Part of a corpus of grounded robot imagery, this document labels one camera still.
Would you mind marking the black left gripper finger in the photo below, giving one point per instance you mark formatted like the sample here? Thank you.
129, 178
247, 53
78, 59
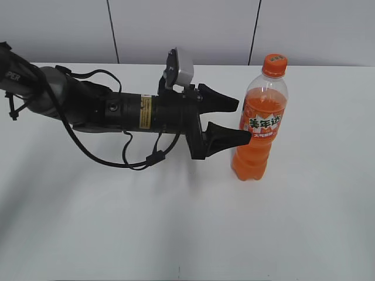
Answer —
213, 101
221, 138

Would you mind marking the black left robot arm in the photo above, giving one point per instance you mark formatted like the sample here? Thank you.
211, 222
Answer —
83, 106

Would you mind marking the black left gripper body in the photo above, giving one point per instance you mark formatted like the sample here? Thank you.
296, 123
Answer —
178, 113

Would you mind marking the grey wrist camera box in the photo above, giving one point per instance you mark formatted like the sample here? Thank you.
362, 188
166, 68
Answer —
179, 68

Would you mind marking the orange bottle cap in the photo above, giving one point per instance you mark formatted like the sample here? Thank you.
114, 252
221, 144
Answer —
274, 65

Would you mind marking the orange soda bottle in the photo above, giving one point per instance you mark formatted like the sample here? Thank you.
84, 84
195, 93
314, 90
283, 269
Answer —
263, 109

